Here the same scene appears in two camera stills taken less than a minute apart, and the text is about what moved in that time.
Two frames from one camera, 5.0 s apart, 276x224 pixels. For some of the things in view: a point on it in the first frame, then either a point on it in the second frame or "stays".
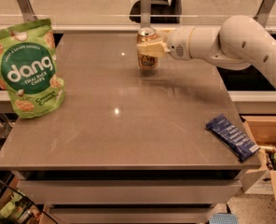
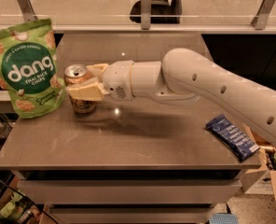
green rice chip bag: [22, 59] stays
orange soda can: [146, 35] to [75, 74]
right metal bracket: [266, 6] stays
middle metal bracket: [145, 7] stays
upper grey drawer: [128, 191] stays
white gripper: [179, 43] to [117, 77]
